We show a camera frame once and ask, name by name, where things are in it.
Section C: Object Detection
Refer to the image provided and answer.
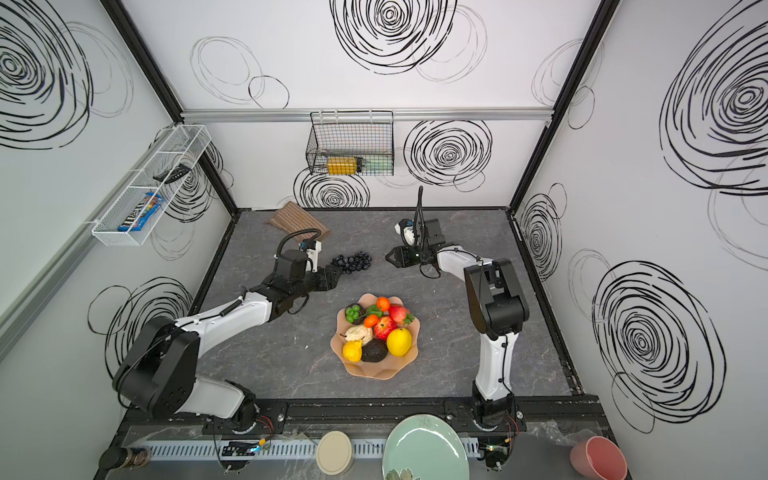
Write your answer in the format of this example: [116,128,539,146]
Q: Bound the brown folded cloth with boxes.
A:
[267,201,330,240]

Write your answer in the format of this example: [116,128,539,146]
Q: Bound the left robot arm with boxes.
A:
[112,240,343,434]

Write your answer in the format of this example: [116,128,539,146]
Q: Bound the pink wavy fruit bowl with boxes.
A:
[330,293,420,380]

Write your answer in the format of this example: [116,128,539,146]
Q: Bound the dark fake avocado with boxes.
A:
[361,338,389,363]

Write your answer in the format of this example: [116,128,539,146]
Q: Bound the orange fake tangerine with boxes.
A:
[376,297,390,312]
[363,314,380,328]

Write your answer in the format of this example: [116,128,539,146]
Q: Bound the green fake lime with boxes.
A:
[366,305,384,318]

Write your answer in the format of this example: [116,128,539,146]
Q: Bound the black remote control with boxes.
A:
[153,164,191,185]

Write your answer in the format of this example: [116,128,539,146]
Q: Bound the black wire wall basket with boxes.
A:
[305,110,395,175]

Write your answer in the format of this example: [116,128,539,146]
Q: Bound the blue candy packet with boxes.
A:
[117,192,165,232]

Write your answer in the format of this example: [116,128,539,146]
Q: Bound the dark jar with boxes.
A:
[98,447,151,471]

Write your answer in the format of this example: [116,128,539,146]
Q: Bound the red fake strawberry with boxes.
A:
[388,304,415,325]

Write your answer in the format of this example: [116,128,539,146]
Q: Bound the beige fake pear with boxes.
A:
[341,324,374,346]

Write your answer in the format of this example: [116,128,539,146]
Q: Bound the green item in basket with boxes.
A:
[361,154,394,176]

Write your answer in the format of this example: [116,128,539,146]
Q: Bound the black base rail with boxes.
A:
[112,395,611,445]

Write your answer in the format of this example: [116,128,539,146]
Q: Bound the large yellow fake lemon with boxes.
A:
[386,328,413,357]

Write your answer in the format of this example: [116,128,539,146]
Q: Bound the white wire wall shelf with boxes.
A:
[91,125,211,247]

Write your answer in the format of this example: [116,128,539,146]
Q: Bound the black fake grape bunch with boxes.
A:
[331,251,372,274]

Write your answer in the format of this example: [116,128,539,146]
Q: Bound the yellow bottle in basket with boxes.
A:
[326,156,363,176]

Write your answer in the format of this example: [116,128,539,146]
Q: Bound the small yellow fake lemon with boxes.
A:
[342,340,363,363]

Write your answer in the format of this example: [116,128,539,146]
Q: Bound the green plate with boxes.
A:
[382,414,470,480]

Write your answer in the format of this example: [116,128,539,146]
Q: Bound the dark brown fake fig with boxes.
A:
[344,303,366,325]

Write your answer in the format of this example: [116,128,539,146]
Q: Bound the beige round lid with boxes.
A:
[316,431,354,476]

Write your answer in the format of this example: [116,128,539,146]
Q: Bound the red fake apple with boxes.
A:
[372,316,398,341]

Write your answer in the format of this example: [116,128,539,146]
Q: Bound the pink cup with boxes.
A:
[569,436,628,480]

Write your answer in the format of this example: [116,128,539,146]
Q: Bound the white cable duct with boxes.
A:
[131,438,480,462]

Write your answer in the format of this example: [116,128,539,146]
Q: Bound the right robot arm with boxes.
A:
[385,218,530,431]

